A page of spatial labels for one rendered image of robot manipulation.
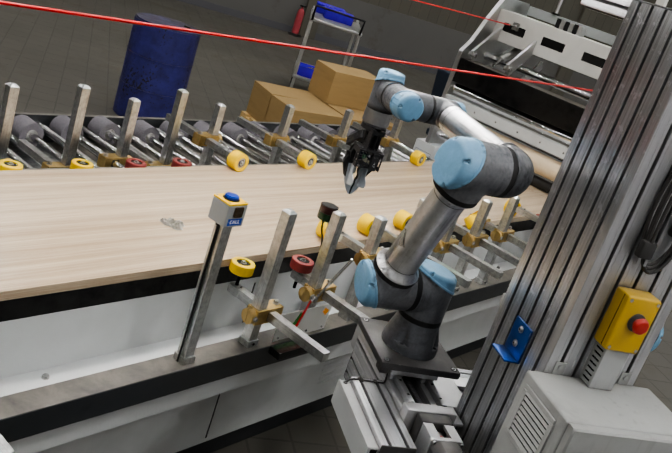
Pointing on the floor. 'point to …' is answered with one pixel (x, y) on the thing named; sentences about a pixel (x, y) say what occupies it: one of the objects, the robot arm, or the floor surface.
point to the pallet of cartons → (325, 95)
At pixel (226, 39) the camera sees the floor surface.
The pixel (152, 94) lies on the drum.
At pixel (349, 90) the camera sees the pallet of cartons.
